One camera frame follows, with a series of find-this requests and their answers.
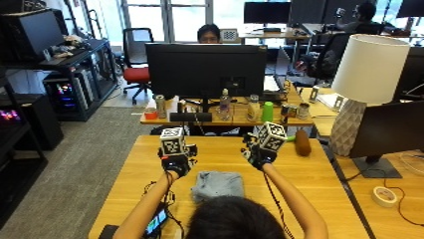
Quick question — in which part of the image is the person's right hand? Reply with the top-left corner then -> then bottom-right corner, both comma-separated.
240,132 -> 280,171

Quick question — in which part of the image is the person's left hand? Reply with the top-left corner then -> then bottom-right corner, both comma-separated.
159,142 -> 200,178

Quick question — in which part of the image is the white marker cube left glove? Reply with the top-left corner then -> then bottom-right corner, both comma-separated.
159,126 -> 188,156

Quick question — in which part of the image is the white marker cube glove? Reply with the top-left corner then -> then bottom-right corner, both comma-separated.
159,126 -> 188,156
256,120 -> 289,151

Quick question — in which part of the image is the white marker cube right glove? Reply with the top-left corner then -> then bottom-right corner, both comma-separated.
256,120 -> 289,151

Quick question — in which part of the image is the wooden desk with clutter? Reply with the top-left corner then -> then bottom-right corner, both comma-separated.
140,84 -> 316,127

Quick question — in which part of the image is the black rectangular box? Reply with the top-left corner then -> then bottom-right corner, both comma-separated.
169,112 -> 213,122

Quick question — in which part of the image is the green plastic cup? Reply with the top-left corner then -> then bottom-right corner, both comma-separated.
260,101 -> 276,123

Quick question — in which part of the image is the tall glass jar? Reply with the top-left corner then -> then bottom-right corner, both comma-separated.
246,94 -> 262,122

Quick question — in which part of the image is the folded blue-grey cloth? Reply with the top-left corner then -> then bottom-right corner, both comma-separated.
191,170 -> 246,203

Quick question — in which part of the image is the clear plastic bottle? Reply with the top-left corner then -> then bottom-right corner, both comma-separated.
217,88 -> 233,122

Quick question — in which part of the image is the dark printed drink can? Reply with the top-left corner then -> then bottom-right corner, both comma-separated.
280,104 -> 298,124

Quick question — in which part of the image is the short glass jar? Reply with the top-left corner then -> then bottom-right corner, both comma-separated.
296,102 -> 313,120

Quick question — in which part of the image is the smartphone with lit screen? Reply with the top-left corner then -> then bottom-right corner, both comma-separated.
144,207 -> 171,239

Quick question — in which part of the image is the large black computer monitor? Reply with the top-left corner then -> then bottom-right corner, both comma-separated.
145,43 -> 269,114

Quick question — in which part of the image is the red office chair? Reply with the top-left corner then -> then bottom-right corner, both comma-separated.
121,27 -> 157,106

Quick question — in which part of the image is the black flat object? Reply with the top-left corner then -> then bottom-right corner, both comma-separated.
98,224 -> 121,239

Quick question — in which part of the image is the black monitor with square stand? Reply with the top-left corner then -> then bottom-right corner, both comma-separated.
349,100 -> 424,179

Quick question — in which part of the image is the black office chair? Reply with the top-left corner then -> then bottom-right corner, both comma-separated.
308,32 -> 357,85

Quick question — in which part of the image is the computer tower with coloured lights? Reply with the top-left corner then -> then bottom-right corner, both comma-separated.
43,69 -> 98,115

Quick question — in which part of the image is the white printed marker board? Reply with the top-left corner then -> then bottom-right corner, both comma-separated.
219,28 -> 240,45

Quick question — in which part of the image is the white tape roll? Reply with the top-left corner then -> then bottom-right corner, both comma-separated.
370,185 -> 399,209

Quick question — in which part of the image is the white table lamp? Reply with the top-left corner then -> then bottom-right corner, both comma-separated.
327,33 -> 413,157

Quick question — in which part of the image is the black cabinet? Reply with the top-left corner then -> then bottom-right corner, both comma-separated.
0,93 -> 67,151

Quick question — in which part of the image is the black shelf desk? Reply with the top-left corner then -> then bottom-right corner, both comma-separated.
0,38 -> 121,122

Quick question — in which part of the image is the background black monitor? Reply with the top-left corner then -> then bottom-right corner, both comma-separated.
289,0 -> 329,26
395,0 -> 424,19
242,1 -> 293,25

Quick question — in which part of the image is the black screen on shelf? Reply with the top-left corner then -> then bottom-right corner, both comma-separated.
0,8 -> 67,63

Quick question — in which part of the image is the black cable of left glove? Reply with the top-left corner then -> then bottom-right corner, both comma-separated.
143,170 -> 187,239

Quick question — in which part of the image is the black cable of glove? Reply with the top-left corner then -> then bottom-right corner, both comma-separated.
262,170 -> 297,239
143,170 -> 187,239

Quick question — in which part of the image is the black cable of right glove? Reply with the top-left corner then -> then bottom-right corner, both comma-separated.
262,170 -> 297,239

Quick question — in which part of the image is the thin dark cable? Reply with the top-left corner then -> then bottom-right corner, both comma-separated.
383,178 -> 424,228

